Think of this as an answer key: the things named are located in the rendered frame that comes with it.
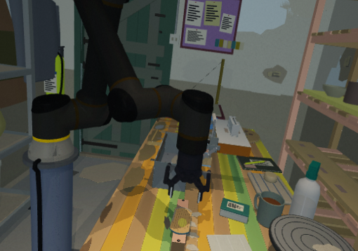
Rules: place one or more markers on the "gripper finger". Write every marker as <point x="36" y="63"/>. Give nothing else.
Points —
<point x="170" y="180"/>
<point x="207" y="183"/>

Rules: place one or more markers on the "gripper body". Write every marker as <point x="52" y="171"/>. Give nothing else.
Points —
<point x="189" y="166"/>

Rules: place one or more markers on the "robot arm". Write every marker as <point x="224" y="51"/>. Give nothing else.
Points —
<point x="123" y="106"/>

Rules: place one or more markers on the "teal box with label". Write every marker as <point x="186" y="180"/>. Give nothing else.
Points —
<point x="234" y="210"/>

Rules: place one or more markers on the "tan perforated wooden tool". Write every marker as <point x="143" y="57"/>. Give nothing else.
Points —
<point x="180" y="222"/>

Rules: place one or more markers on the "white and orange box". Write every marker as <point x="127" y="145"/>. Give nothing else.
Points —
<point x="235" y="145"/>

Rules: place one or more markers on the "grey round disc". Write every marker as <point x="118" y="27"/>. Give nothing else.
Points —
<point x="160" y="126"/>

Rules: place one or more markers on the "striped grey cloth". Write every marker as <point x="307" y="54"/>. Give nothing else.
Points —
<point x="258" y="184"/>

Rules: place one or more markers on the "yellow-green pen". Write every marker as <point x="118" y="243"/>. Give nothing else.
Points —
<point x="255" y="162"/>

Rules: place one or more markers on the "black notebook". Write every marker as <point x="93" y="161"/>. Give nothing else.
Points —
<point x="260" y="166"/>

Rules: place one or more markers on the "white ribbed block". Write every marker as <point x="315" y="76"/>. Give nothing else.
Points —
<point x="234" y="126"/>

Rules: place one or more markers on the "beige clay ball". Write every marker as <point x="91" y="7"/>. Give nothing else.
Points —
<point x="270" y="177"/>

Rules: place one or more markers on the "white paper sheet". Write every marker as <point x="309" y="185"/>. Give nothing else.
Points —
<point x="229" y="243"/>

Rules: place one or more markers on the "brown round pad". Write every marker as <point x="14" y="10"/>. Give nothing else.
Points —
<point x="253" y="135"/>

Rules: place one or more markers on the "grey-green mug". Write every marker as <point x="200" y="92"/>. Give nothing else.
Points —
<point x="270" y="213"/>

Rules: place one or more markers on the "white bottle teal cap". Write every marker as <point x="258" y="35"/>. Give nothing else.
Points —
<point x="305" y="197"/>

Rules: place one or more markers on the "grey pottery wheel disc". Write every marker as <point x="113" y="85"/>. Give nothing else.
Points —
<point x="296" y="234"/>

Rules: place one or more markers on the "pink wooden shelf unit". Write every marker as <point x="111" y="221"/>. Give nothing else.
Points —
<point x="321" y="150"/>

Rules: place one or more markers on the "colour swatch strip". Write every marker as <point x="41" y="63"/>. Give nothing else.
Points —
<point x="228" y="44"/>

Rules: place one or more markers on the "beige clay lump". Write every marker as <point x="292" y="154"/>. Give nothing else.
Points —
<point x="323" y="247"/>

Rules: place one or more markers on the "green door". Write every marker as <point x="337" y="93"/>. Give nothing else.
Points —
<point x="148" y="39"/>

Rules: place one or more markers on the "purple notice board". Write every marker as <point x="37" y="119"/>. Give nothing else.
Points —
<point x="210" y="22"/>

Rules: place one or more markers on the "white paper label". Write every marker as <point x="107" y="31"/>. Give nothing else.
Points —
<point x="50" y="85"/>

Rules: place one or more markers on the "grey-green bowl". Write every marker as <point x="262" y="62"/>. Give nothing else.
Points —
<point x="334" y="90"/>

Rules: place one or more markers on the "yellow-green fire extinguisher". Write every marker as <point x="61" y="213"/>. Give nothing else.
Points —
<point x="59" y="67"/>

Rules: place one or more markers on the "dark brown pot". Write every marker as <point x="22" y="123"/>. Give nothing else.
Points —
<point x="351" y="93"/>

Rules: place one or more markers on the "grey metal shelf unit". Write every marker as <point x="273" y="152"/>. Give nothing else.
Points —
<point x="16" y="67"/>

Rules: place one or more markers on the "maroon frame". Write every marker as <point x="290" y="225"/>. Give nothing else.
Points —
<point x="221" y="116"/>

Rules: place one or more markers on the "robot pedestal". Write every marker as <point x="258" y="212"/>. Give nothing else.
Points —
<point x="54" y="201"/>

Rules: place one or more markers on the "wall socket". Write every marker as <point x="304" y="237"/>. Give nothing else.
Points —
<point x="276" y="74"/>

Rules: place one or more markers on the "white light switch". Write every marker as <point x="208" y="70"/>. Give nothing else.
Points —
<point x="175" y="39"/>

